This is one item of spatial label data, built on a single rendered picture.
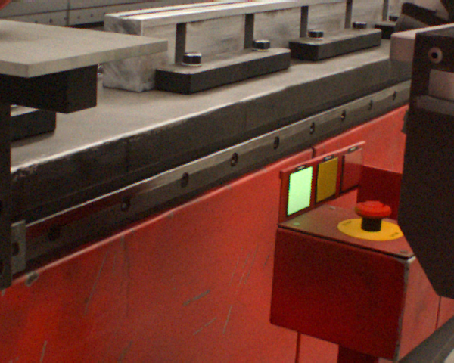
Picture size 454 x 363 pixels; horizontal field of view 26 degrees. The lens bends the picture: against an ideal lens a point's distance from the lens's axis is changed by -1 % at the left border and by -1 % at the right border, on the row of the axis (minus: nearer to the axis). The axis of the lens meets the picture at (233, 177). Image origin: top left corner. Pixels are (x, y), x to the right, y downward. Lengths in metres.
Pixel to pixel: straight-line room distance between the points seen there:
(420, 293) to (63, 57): 0.51
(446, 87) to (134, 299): 0.61
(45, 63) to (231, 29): 0.79
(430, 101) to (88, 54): 0.27
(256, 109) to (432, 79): 0.71
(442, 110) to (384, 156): 1.21
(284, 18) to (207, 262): 0.52
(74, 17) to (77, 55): 0.84
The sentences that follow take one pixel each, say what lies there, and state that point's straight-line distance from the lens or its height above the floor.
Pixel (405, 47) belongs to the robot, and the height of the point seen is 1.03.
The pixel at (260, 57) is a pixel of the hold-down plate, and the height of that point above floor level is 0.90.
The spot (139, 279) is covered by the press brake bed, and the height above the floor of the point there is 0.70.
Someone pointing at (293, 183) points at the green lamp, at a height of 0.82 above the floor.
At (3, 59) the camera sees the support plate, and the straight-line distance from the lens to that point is 0.70.
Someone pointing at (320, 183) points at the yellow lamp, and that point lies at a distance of 1.13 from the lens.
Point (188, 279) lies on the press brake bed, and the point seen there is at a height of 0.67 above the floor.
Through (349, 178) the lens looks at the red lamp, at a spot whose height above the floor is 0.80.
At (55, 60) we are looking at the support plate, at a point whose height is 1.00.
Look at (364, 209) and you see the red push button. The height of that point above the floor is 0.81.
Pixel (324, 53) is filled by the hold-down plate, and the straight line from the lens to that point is 1.63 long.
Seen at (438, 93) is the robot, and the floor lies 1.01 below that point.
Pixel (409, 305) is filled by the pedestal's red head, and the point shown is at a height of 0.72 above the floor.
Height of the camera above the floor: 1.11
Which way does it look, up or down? 15 degrees down
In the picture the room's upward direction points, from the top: 3 degrees clockwise
